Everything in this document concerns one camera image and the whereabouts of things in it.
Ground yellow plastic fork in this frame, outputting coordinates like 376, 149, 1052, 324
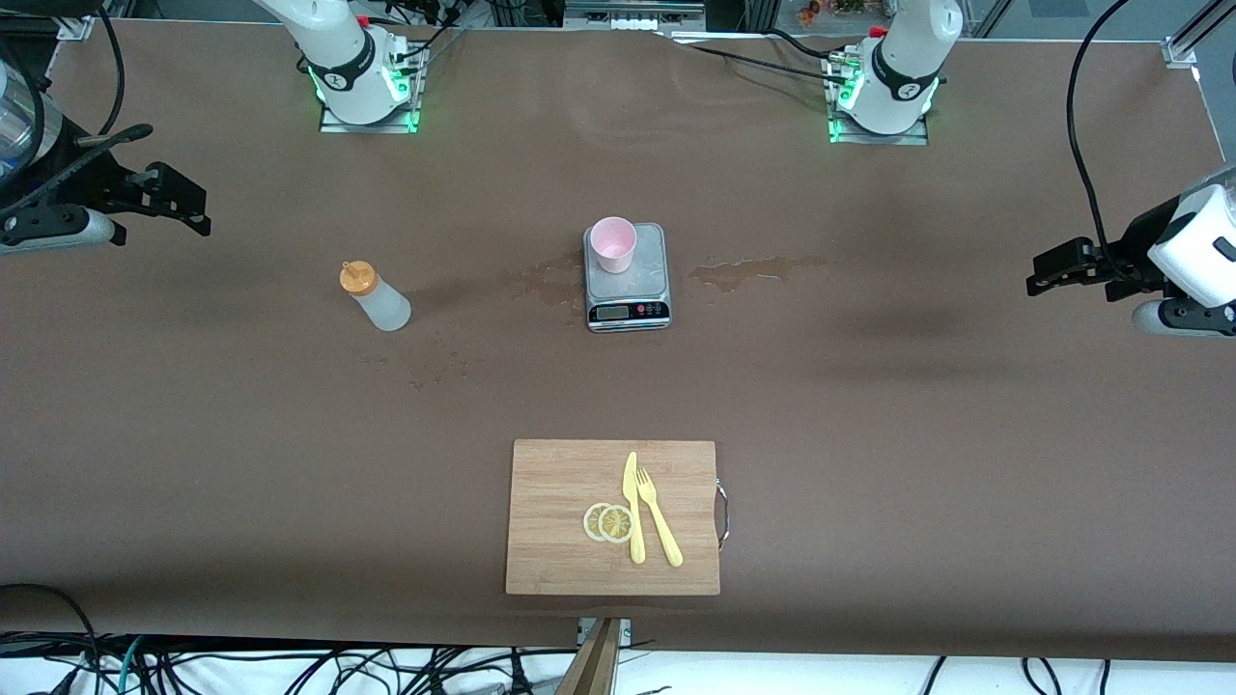
635, 467, 685, 569

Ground pink plastic cup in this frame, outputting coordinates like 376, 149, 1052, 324
590, 216, 638, 275

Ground black base cable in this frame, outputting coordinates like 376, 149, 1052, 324
676, 39, 851, 88
401, 17, 471, 74
763, 27, 843, 63

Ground wooden post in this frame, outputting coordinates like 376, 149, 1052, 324
555, 618, 624, 695

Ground yellow plastic knife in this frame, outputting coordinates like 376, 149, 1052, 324
622, 451, 647, 565

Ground bamboo cutting board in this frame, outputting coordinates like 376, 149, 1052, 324
504, 439, 722, 597

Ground translucent sauce bottle orange cap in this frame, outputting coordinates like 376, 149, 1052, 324
339, 260, 413, 333

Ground silver digital kitchen scale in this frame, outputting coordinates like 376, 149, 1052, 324
582, 223, 673, 334

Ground white power strip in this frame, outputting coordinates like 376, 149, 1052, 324
565, 0, 706, 32

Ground tangled black floor cables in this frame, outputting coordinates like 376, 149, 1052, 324
145, 642, 580, 695

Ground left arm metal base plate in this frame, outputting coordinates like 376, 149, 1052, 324
828, 48, 930, 146

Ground teal floor cable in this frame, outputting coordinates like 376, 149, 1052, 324
118, 635, 148, 695

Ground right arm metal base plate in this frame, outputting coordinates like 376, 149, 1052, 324
319, 43, 426, 134

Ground looped black floor cable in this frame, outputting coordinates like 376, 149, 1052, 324
0, 583, 102, 677

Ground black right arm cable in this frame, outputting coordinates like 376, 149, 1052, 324
92, 0, 127, 136

